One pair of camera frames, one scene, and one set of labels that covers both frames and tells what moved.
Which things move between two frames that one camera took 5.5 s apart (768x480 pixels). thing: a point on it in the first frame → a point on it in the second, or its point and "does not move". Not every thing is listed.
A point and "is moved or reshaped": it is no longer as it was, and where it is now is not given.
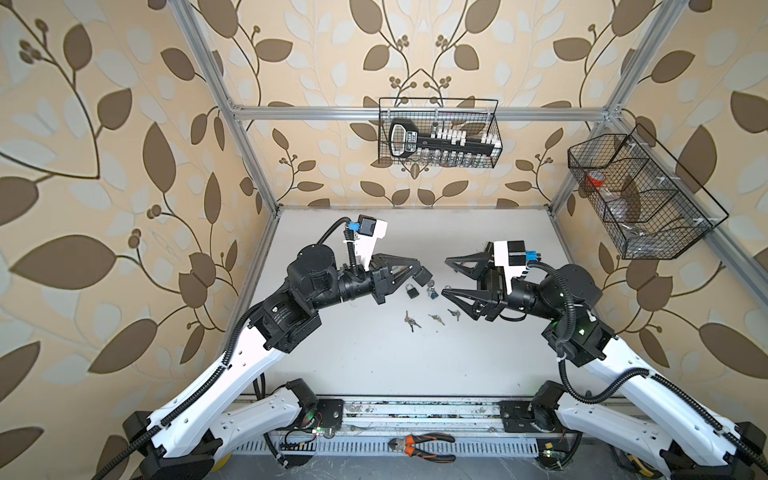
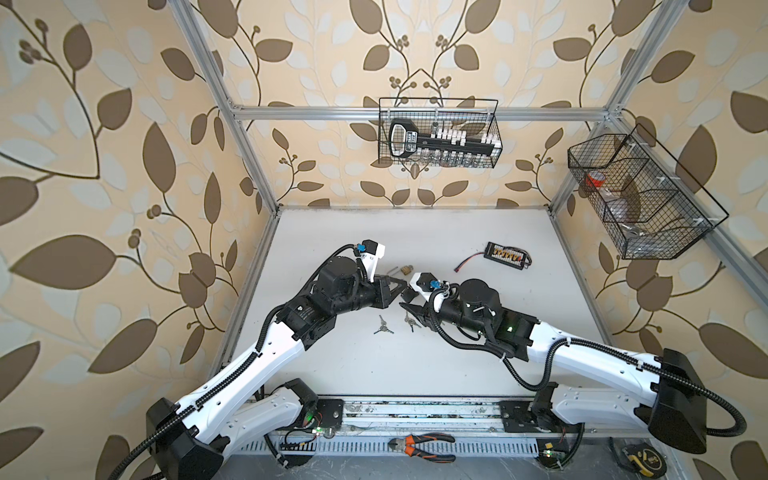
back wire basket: (439, 132) does not move
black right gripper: (490, 297) → (421, 313)
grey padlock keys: (411, 321) does not move
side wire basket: (650, 206) does not move
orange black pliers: (407, 445) does not move
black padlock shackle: (422, 276) is moved or reshaped
